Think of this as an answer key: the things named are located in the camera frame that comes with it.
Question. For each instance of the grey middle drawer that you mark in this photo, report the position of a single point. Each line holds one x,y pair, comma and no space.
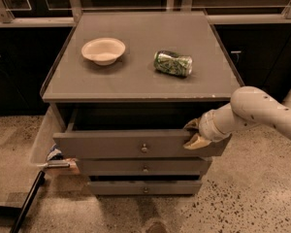
143,166

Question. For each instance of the clear plastic bin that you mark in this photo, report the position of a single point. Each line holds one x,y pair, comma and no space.
42,145

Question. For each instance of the grey drawer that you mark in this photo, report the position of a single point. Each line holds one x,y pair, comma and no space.
143,166
145,187
105,144

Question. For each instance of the dark right cabinet handle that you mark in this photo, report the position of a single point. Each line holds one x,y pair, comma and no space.
235,56

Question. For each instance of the grey bottom drawer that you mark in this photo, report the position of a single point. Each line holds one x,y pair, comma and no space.
145,187

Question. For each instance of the white paper bowl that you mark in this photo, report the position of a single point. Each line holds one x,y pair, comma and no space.
103,51

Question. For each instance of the grey drawer cabinet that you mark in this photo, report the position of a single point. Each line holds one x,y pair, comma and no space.
131,94

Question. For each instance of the blue white snack bag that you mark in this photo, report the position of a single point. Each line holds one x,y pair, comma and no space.
54,154

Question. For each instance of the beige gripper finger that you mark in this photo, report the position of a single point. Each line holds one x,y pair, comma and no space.
196,142
192,125

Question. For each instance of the crushed green soda can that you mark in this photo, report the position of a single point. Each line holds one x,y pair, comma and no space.
172,63

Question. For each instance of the black pole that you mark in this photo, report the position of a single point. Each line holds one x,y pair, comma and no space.
40,179

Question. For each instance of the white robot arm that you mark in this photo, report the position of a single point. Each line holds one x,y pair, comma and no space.
248,107

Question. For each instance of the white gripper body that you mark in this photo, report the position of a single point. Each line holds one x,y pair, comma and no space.
208,127

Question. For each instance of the grey top drawer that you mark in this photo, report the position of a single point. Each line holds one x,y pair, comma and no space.
105,144

